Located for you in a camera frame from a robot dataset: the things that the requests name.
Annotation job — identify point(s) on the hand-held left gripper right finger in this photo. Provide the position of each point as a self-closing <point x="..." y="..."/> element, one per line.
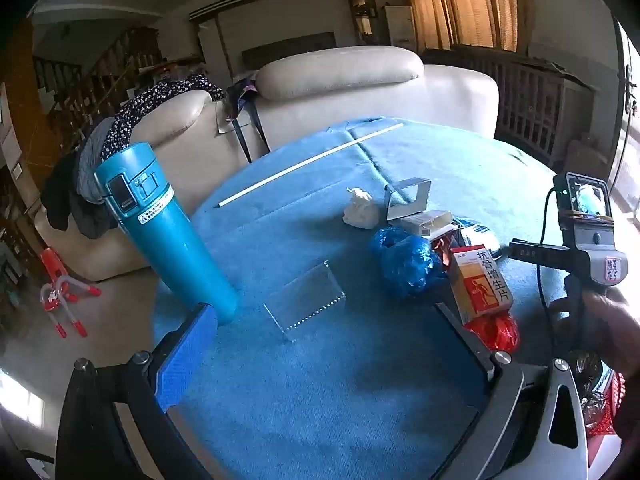
<point x="465" y="340"/>

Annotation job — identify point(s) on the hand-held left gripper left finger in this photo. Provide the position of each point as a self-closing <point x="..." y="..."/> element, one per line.
<point x="187" y="355"/>

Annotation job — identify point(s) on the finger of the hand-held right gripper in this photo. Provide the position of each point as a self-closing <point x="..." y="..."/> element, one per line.
<point x="532" y="252"/>

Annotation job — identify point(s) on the orange and white medicine box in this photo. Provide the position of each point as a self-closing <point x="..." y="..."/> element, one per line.
<point x="480" y="285"/>

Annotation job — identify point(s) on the blue toothpaste box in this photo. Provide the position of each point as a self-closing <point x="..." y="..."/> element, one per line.
<point x="475" y="235"/>

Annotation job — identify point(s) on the blue plastic bag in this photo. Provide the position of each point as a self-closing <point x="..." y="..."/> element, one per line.
<point x="407" y="260"/>

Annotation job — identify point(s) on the long white carton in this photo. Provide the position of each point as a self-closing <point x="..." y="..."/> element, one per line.
<point x="427" y="220"/>

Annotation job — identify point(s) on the red plastic mesh basket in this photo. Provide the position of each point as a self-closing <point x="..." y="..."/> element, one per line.
<point x="607" y="417"/>

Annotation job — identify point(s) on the white tissue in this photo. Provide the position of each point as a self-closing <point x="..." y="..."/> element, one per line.
<point x="361" y="212"/>

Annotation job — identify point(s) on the person's right hand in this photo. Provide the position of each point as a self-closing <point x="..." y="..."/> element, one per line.
<point x="607" y="330"/>

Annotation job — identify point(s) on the red plastic bag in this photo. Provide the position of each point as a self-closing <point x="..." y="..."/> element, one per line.
<point x="497" y="332"/>

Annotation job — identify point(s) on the beige carton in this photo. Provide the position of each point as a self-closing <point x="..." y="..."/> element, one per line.
<point x="587" y="155"/>

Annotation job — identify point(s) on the teal thermos bottle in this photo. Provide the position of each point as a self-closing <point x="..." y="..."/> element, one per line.
<point x="165" y="240"/>

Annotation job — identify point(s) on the black plastic bag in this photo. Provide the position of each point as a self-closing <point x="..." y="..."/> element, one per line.
<point x="589" y="372"/>

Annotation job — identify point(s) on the grey metal stand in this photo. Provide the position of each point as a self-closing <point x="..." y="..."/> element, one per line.
<point x="407" y="197"/>

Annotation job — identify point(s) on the brown wooden door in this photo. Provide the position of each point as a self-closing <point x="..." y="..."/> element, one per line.
<point x="622" y="110"/>

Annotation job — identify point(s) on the blue table cloth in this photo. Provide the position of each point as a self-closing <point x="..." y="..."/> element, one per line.
<point x="325" y="385"/>

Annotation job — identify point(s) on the red and white toy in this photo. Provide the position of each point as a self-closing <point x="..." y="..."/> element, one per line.
<point x="55" y="280"/>

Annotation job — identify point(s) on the dark cloth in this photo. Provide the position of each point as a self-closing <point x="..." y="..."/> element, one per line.
<point x="65" y="195"/>

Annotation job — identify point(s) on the grey cloth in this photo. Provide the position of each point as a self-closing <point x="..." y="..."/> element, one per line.
<point x="92" y="160"/>

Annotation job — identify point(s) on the thin white rod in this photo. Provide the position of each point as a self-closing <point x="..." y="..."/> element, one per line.
<point x="310" y="160"/>

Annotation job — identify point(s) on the cream leather sofa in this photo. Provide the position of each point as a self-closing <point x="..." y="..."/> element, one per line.
<point x="350" y="90"/>

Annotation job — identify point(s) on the tan curtain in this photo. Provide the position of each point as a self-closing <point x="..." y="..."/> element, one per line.
<point x="460" y="0"/>

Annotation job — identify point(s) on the white standing air conditioner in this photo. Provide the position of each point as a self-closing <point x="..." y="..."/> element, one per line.
<point x="400" y="25"/>

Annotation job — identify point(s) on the wooden stair railing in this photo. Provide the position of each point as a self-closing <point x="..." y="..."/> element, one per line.
<point x="100" y="80"/>

